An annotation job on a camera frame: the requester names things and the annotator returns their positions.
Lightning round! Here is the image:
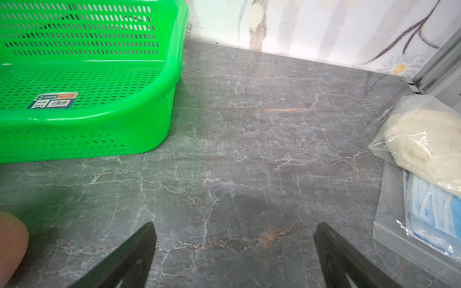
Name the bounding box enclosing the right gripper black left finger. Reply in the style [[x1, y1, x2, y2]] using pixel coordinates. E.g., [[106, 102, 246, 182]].
[[71, 222, 157, 288]]

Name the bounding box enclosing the clear bag of white gloves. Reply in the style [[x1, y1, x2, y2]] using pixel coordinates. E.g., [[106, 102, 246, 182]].
[[369, 95, 461, 196]]

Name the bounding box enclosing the green plastic perforated basket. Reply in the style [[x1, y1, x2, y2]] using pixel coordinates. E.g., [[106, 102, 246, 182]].
[[1, 1, 188, 163]]

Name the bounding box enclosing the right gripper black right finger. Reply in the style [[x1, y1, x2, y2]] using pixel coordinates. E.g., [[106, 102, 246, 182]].
[[314, 222, 400, 288]]

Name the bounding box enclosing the white barcode sticker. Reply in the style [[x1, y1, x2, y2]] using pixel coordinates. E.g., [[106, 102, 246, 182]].
[[28, 92, 79, 109]]

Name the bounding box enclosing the blue face mask pack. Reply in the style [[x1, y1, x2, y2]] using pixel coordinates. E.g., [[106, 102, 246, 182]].
[[403, 170, 461, 263]]

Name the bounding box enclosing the pink peach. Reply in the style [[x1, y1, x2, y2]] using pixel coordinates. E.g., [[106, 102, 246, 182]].
[[1, 211, 29, 288]]

